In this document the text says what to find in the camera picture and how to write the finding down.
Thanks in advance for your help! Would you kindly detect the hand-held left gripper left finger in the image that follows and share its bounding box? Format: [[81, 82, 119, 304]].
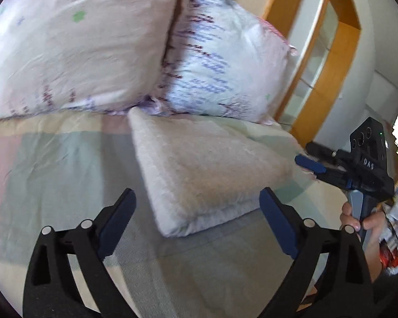
[[23, 188, 137, 318]]

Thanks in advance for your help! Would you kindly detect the white purple patterned pillow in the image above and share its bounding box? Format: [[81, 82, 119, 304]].
[[146, 0, 298, 125]]

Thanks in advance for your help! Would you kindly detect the white fleece cloth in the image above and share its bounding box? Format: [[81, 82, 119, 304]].
[[128, 107, 294, 238]]

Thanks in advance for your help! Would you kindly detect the pile of colourful packets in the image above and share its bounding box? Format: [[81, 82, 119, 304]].
[[378, 169, 398, 276]]

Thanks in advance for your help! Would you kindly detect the wooden glass-door cabinet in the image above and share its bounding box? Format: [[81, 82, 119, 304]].
[[261, 0, 362, 146]]

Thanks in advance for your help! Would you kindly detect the pale pink pillow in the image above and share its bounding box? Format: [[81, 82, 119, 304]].
[[0, 0, 186, 121]]

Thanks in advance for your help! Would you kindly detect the pastel plaid bed sheet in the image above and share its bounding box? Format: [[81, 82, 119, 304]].
[[0, 106, 349, 318]]

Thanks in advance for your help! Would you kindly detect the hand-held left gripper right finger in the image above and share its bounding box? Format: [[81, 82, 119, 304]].
[[259, 187, 376, 318]]

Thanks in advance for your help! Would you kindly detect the person's right hand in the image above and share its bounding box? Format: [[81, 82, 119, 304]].
[[339, 202, 391, 243]]

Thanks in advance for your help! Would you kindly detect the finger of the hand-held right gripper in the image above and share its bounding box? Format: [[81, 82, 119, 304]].
[[305, 141, 352, 167], [294, 154, 353, 190]]

